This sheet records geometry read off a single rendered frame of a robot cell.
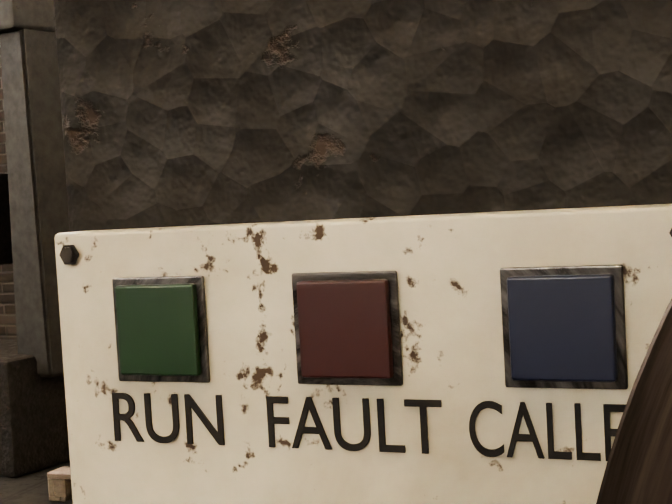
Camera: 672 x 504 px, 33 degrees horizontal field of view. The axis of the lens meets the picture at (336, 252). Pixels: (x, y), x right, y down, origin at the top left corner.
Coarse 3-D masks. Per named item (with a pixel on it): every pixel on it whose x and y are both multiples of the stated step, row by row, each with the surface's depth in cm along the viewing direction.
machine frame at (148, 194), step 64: (64, 0) 48; (128, 0) 47; (192, 0) 46; (256, 0) 44; (320, 0) 43; (384, 0) 42; (448, 0) 41; (512, 0) 40; (576, 0) 40; (640, 0) 39; (64, 64) 48; (128, 64) 47; (192, 64) 46; (256, 64) 45; (320, 64) 44; (384, 64) 43; (448, 64) 42; (512, 64) 41; (576, 64) 40; (640, 64) 39; (64, 128) 49; (128, 128) 47; (192, 128) 46; (256, 128) 45; (320, 128) 44; (384, 128) 43; (448, 128) 42; (512, 128) 41; (576, 128) 40; (640, 128) 39; (128, 192) 47; (192, 192) 46; (256, 192) 45; (320, 192) 44; (384, 192) 43; (448, 192) 42; (512, 192) 41; (576, 192) 40; (640, 192) 39
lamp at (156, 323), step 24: (120, 288) 45; (144, 288) 44; (168, 288) 44; (192, 288) 44; (120, 312) 45; (144, 312) 45; (168, 312) 44; (192, 312) 44; (120, 336) 45; (144, 336) 45; (168, 336) 44; (192, 336) 44; (120, 360) 45; (144, 360) 45; (168, 360) 44; (192, 360) 44
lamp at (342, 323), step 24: (312, 288) 42; (336, 288) 41; (360, 288) 41; (384, 288) 40; (312, 312) 42; (336, 312) 41; (360, 312) 41; (384, 312) 41; (312, 336) 42; (336, 336) 41; (360, 336) 41; (384, 336) 41; (312, 360) 42; (336, 360) 41; (360, 360) 41; (384, 360) 41
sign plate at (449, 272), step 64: (64, 256) 46; (128, 256) 45; (192, 256) 44; (256, 256) 43; (320, 256) 42; (384, 256) 41; (448, 256) 40; (512, 256) 39; (576, 256) 38; (640, 256) 37; (64, 320) 47; (256, 320) 43; (448, 320) 40; (640, 320) 38; (64, 384) 47; (128, 384) 46; (192, 384) 44; (256, 384) 43; (320, 384) 42; (384, 384) 41; (448, 384) 40; (512, 384) 39; (576, 384) 38; (128, 448) 46; (192, 448) 45; (256, 448) 44; (320, 448) 42; (384, 448) 41; (448, 448) 40; (512, 448) 39; (576, 448) 39
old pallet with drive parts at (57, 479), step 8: (48, 472) 485; (56, 472) 483; (64, 472) 482; (48, 480) 482; (56, 480) 481; (64, 480) 480; (48, 488) 483; (56, 488) 481; (64, 488) 480; (56, 496) 482; (64, 496) 480
